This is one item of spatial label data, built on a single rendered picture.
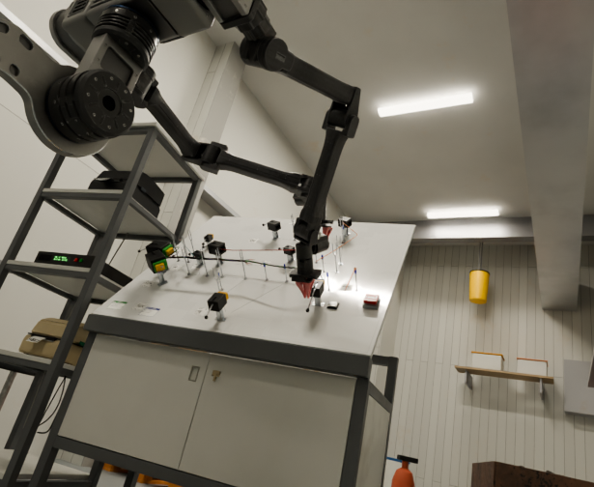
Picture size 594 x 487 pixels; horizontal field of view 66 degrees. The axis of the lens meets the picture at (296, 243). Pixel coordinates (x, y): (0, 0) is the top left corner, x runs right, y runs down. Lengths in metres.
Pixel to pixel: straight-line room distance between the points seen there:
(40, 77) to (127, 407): 1.21
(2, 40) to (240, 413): 1.24
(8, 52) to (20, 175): 3.31
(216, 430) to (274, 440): 0.21
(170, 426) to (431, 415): 7.70
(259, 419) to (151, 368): 0.49
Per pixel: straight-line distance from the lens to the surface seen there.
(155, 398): 1.85
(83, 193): 2.47
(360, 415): 1.54
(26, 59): 1.15
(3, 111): 4.44
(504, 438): 9.00
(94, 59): 1.14
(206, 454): 1.71
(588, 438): 8.98
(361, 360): 1.53
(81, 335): 2.28
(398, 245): 2.18
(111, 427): 1.94
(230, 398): 1.70
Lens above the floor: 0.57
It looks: 23 degrees up
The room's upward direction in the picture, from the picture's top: 13 degrees clockwise
